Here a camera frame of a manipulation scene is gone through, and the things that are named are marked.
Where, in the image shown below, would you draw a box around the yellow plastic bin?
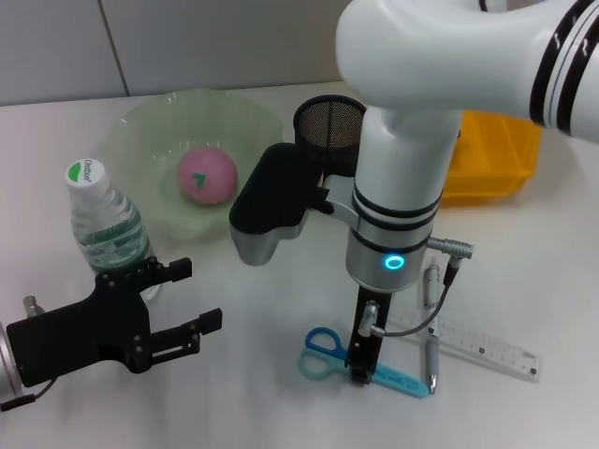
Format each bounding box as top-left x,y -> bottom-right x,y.
439,109 -> 543,207

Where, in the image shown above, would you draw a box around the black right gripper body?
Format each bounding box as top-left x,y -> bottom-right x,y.
343,284 -> 393,369

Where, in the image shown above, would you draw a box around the pink toy peach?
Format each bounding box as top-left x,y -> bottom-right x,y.
176,145 -> 239,207

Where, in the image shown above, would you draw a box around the left arm cable with plugs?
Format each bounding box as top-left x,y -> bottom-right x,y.
0,294 -> 57,413

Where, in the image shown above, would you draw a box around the green glass fruit plate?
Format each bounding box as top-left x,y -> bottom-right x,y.
105,88 -> 285,242

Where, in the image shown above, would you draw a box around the transparent plastic ruler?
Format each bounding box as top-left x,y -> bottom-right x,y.
386,306 -> 542,384

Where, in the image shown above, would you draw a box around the right arm cable with plugs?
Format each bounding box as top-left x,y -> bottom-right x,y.
359,236 -> 476,338

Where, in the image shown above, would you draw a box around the blue scissors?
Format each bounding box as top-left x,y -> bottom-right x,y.
298,326 -> 430,401

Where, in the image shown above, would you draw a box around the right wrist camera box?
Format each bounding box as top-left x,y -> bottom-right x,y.
227,142 -> 361,268

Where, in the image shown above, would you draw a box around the black mesh pen holder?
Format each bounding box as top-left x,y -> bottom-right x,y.
293,94 -> 370,178

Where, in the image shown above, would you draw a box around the clear water bottle green label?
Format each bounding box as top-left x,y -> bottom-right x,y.
64,156 -> 163,300

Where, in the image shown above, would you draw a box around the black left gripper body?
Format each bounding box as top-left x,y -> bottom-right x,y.
6,269 -> 154,389

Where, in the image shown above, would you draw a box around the silver pen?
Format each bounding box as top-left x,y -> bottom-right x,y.
422,256 -> 444,394

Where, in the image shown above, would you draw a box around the arm cable with plugs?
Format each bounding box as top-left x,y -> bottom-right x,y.
359,236 -> 476,338
0,294 -> 57,413

